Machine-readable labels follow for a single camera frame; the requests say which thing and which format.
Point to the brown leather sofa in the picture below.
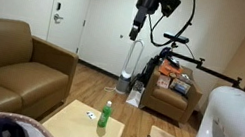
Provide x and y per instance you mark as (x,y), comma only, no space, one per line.
(10,69)

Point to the white paper bag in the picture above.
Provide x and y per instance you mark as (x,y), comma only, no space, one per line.
(134,97)

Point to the pink white box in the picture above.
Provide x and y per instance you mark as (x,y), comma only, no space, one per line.
(163,81)

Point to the black stereo camera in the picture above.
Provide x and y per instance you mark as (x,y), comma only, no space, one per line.
(176,37)

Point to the small white card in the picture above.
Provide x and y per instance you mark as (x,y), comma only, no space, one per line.
(90,115)

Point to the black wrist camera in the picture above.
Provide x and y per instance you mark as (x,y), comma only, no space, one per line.
(170,4)

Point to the black bag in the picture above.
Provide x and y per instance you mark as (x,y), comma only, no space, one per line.
(149,70)

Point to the orange box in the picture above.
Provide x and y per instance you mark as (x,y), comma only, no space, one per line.
(169,68)

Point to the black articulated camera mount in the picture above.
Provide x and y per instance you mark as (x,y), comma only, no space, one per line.
(210,71)

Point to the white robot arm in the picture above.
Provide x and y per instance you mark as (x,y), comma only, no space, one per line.
(239,116)

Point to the green plastic bottle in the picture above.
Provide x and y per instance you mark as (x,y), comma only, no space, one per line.
(105,114)

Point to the blue printed box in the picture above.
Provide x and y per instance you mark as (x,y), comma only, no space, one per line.
(180,86)

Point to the brown leather armchair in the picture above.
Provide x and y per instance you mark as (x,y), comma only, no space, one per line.
(167,100)

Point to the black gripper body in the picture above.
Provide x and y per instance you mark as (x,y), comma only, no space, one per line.
(148,1)

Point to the white silver tower fan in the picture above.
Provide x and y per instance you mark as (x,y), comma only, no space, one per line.
(124,80)

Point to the black door lock keypad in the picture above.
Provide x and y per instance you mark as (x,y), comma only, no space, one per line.
(58,6)

